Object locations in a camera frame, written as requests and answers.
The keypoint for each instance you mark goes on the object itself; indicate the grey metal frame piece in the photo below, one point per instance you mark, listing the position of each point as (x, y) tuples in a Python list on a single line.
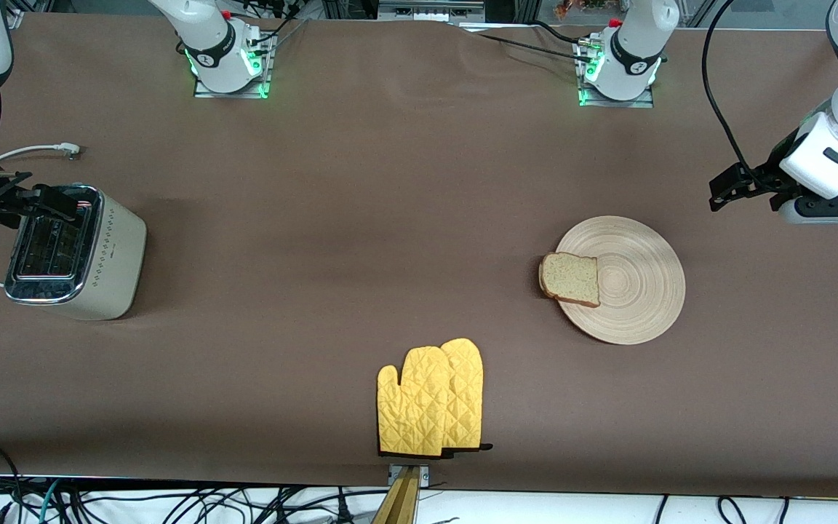
[(430, 11)]

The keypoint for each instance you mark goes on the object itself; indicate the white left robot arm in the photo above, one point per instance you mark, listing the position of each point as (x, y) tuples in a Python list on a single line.
[(633, 51)]

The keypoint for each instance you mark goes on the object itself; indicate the cream and chrome toaster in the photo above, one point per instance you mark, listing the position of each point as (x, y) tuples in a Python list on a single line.
[(110, 255)]

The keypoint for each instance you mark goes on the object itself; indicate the brown table cover sheet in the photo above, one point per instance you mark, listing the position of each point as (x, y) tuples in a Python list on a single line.
[(390, 182)]

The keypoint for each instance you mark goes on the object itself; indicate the wooden beam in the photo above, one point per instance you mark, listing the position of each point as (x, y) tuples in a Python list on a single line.
[(401, 502)]

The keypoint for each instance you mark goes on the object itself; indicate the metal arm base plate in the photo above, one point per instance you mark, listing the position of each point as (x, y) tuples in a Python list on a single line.
[(230, 95), (615, 104)]

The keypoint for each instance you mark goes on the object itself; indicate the slice of brown bread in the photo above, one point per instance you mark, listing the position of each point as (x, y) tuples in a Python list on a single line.
[(572, 279)]

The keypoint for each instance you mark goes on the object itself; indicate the round wooden plate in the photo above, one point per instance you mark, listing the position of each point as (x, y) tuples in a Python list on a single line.
[(637, 291)]

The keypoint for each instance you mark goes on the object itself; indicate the small metal beam bracket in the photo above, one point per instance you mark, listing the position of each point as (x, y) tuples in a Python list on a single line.
[(425, 477)]

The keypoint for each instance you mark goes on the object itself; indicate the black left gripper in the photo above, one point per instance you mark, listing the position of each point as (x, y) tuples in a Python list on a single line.
[(769, 173)]

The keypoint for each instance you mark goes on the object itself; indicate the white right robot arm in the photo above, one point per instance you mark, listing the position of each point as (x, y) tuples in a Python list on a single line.
[(215, 44)]

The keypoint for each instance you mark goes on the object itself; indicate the orange brown background object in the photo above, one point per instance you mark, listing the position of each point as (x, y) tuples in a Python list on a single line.
[(568, 7)]

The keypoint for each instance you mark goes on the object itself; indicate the yellow quilted oven mitt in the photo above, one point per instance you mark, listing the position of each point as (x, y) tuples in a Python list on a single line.
[(412, 407), (466, 393)]

